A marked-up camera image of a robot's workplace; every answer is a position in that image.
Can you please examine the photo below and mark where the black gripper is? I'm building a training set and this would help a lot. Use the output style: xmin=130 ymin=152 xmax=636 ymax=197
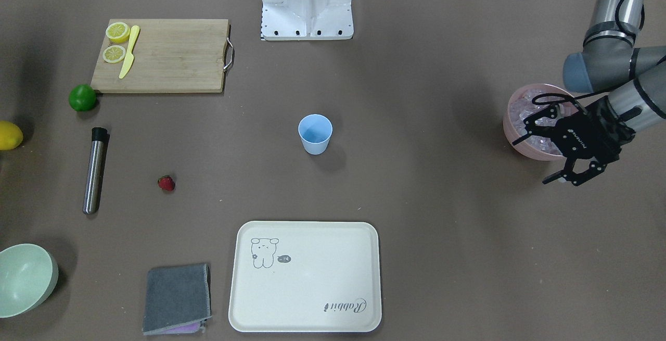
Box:
xmin=512 ymin=96 xmax=636 ymax=186

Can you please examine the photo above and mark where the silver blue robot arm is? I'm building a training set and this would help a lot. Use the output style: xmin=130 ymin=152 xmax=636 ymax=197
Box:
xmin=511 ymin=0 xmax=665 ymax=185

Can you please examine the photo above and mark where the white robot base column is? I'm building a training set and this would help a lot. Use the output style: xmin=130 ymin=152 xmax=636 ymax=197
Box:
xmin=260 ymin=0 xmax=354 ymax=41

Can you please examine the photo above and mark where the pile of ice cubes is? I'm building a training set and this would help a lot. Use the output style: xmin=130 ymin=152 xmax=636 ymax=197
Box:
xmin=508 ymin=89 xmax=578 ymax=155

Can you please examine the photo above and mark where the light blue cup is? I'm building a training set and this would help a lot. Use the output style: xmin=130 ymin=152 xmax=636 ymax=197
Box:
xmin=298 ymin=114 xmax=333 ymax=155

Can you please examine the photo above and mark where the pink bowl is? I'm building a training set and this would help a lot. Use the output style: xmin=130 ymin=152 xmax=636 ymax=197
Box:
xmin=503 ymin=83 xmax=581 ymax=161

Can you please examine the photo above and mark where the cream rabbit tray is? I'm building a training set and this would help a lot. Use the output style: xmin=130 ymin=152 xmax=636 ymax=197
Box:
xmin=228 ymin=221 xmax=382 ymax=333

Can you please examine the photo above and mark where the red strawberry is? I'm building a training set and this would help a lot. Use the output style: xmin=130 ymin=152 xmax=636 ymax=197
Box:
xmin=157 ymin=175 xmax=176 ymax=192

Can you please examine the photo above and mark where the wooden cutting board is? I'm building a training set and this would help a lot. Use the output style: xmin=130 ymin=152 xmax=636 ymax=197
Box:
xmin=91 ymin=18 xmax=235 ymax=94

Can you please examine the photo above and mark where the grey folded cloth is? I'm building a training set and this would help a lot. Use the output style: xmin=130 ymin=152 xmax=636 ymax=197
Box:
xmin=142 ymin=263 xmax=211 ymax=336

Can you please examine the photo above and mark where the yellow plastic knife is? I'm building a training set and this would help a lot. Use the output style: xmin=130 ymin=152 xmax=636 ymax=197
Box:
xmin=118 ymin=25 xmax=140 ymax=79

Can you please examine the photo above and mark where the upper lemon half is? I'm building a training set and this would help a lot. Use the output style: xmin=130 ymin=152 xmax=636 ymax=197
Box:
xmin=105 ymin=22 xmax=131 ymax=44

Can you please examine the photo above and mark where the lemon half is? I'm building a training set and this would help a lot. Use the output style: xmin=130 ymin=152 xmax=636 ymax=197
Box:
xmin=102 ymin=45 xmax=126 ymax=64
xmin=105 ymin=22 xmax=131 ymax=44

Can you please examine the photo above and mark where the lower lemon half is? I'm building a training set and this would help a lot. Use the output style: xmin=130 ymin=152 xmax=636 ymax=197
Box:
xmin=102 ymin=45 xmax=126 ymax=64

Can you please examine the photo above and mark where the steel muddler black tip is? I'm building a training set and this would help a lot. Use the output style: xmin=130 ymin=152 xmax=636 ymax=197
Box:
xmin=83 ymin=127 xmax=109 ymax=216

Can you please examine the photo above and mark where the green lime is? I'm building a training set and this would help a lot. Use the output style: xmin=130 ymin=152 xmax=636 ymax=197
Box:
xmin=68 ymin=83 xmax=97 ymax=112

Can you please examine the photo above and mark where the mint green bowl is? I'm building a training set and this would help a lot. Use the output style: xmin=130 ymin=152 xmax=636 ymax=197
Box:
xmin=1 ymin=243 xmax=59 ymax=318

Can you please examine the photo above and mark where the yellow lemon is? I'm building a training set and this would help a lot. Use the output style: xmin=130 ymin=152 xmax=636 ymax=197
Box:
xmin=0 ymin=120 xmax=24 ymax=150

